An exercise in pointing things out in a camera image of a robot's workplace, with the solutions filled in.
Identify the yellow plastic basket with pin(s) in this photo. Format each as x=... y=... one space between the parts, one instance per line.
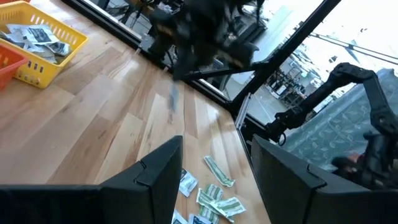
x=40 y=70

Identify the orange plastic basket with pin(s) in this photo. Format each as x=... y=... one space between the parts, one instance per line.
x=12 y=1
x=9 y=62

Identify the grey patterned cover sheet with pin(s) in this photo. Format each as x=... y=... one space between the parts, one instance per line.
x=335 y=124

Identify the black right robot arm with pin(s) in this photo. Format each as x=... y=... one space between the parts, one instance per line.
x=242 y=53

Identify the black background robot arm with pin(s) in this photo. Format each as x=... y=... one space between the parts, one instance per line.
x=373 y=93

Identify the green striped bandage packet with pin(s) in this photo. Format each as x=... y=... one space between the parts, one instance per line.
x=208 y=199
x=231 y=206
x=219 y=171

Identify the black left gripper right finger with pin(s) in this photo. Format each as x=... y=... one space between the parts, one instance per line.
x=280 y=180

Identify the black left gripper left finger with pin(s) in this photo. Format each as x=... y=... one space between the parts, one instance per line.
x=155 y=180

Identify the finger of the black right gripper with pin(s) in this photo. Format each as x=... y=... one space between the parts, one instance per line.
x=184 y=67

